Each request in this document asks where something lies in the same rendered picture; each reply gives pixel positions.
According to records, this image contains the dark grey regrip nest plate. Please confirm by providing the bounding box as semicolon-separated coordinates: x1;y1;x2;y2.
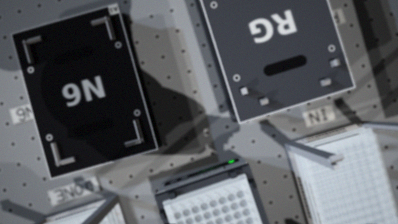
194;0;356;124

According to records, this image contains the black rectangular nest plate labelled n6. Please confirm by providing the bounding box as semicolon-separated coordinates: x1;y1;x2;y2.
10;3;162;180

